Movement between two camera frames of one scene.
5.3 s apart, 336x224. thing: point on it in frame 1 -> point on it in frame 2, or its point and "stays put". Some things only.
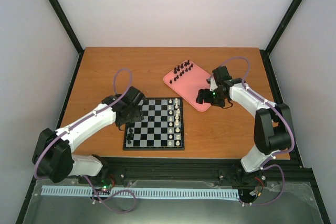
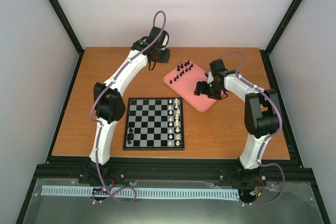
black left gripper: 138,116 -> 166,58
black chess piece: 130,136 stays put
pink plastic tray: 187,79 stays put
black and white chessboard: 162,129 stays put
